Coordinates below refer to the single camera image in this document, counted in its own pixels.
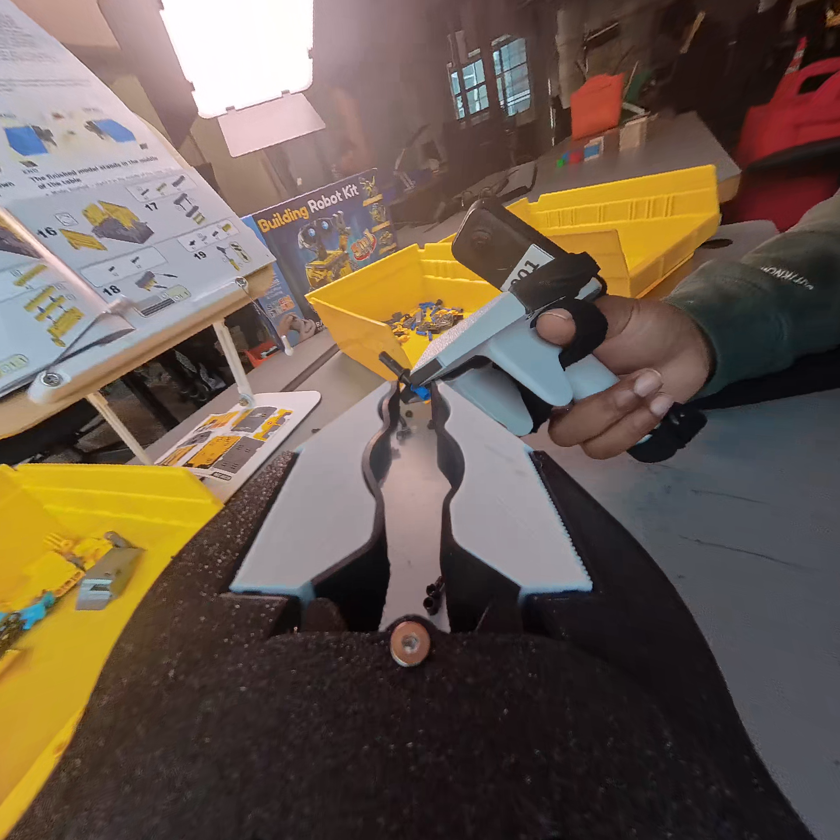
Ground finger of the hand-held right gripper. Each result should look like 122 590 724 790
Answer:
434 363 536 438
408 292 521 389

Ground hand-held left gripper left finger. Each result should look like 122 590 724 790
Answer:
230 379 403 601

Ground coloured toy blocks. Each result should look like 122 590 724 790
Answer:
554 136 606 169

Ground red plastic case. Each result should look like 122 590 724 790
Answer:
721 54 840 228

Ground white stand post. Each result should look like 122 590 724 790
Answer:
84 320 258 467

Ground yellow plastic bin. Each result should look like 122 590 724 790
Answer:
0 462 224 829
304 228 632 383
504 163 722 300

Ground printed task sheet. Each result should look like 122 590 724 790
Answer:
0 0 199 199

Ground eyeglasses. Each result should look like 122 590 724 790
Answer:
430 164 540 217

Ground person's right hand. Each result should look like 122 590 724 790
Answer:
537 297 715 460

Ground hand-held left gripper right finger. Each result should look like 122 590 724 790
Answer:
430 381 593 602

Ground heap of blue grey parts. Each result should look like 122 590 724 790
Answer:
383 297 468 343

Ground robot kit box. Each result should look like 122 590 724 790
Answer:
239 168 400 349

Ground person's right forearm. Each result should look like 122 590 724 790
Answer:
661 196 840 403

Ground printed parts leaflet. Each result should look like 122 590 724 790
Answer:
157 405 295 481

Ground wire page holder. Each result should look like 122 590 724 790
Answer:
38 294 137 389
235 275 295 357

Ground studio light panel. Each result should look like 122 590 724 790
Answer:
159 0 328 159

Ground wooden stand board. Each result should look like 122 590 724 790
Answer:
0 117 278 442

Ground orange container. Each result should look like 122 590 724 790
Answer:
569 71 626 143

